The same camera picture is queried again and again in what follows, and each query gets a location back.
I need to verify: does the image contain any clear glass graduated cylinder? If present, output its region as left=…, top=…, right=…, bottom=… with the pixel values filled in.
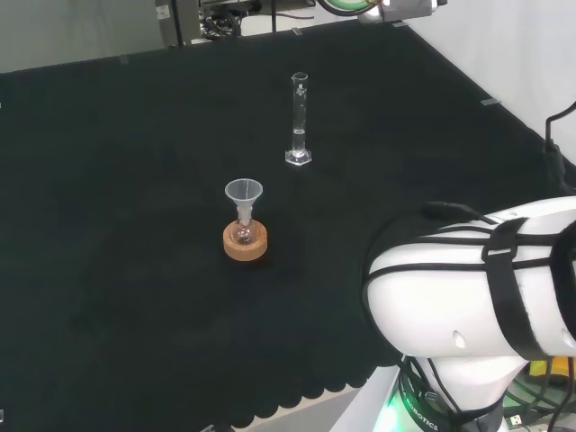
left=283, top=71, right=313, bottom=168

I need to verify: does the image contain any small glass round-bottom flask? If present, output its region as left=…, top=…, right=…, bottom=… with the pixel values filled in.
left=231, top=216, right=259, bottom=247

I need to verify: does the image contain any clear plastic funnel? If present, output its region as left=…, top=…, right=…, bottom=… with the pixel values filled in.
left=224, top=178, right=266, bottom=226

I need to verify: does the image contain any black bench cloth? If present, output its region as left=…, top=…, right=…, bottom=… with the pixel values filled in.
left=0, top=20, right=576, bottom=429

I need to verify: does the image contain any grey metal cabinet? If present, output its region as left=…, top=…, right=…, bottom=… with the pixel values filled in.
left=154, top=0, right=202, bottom=48

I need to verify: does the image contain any cork ring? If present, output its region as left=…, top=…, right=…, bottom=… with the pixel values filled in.
left=221, top=219, right=270, bottom=262

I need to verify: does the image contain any black cable bundle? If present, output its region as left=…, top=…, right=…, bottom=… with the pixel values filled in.
left=200, top=6, right=245, bottom=43

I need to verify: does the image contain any black cable with plug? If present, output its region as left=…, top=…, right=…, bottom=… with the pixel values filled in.
left=544, top=100, right=576, bottom=200

